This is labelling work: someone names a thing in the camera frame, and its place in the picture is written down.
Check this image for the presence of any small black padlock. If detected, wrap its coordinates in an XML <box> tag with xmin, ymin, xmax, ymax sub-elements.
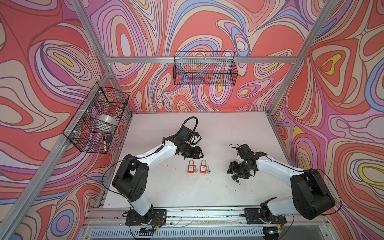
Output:
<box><xmin>231</xmin><ymin>174</ymin><xmax>241</xmax><ymax>185</ymax></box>

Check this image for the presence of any red padlock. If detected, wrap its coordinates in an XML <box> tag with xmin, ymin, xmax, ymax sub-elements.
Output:
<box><xmin>200</xmin><ymin>160</ymin><xmax>208</xmax><ymax>174</ymax></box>
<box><xmin>187</xmin><ymin>160</ymin><xmax>195</xmax><ymax>174</ymax></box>

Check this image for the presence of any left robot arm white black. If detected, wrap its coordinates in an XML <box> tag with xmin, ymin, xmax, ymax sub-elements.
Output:
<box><xmin>112</xmin><ymin>117</ymin><xmax>204</xmax><ymax>219</ymax></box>

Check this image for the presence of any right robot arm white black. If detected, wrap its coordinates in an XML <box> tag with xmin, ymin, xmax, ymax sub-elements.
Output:
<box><xmin>227</xmin><ymin>144</ymin><xmax>336</xmax><ymax>224</ymax></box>

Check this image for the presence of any white tape roll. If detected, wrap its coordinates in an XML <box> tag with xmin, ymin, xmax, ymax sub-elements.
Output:
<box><xmin>95</xmin><ymin>114</ymin><xmax>118</xmax><ymax>133</ymax></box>

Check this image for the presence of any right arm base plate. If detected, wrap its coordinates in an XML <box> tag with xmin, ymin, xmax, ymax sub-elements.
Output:
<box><xmin>241</xmin><ymin>208</ymin><xmax>287</xmax><ymax>225</ymax></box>

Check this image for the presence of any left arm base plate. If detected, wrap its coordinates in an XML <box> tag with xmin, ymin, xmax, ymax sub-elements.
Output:
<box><xmin>122</xmin><ymin>209</ymin><xmax>167</xmax><ymax>226</ymax></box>

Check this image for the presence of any black wire basket back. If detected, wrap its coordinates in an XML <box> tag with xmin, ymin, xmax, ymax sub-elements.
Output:
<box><xmin>173</xmin><ymin>50</ymin><xmax>239</xmax><ymax>86</ymax></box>

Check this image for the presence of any black wire basket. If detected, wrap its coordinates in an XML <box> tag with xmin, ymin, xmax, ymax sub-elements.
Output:
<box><xmin>173</xmin><ymin>50</ymin><xmax>239</xmax><ymax>86</ymax></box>
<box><xmin>63</xmin><ymin>83</ymin><xmax>130</xmax><ymax>154</ymax></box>

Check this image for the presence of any aluminium front rail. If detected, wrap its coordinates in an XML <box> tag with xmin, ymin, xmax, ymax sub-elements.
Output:
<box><xmin>83</xmin><ymin>204</ymin><xmax>328</xmax><ymax>229</ymax></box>

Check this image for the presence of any black wire basket left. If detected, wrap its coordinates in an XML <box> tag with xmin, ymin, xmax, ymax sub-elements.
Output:
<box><xmin>63</xmin><ymin>83</ymin><xmax>130</xmax><ymax>154</ymax></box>

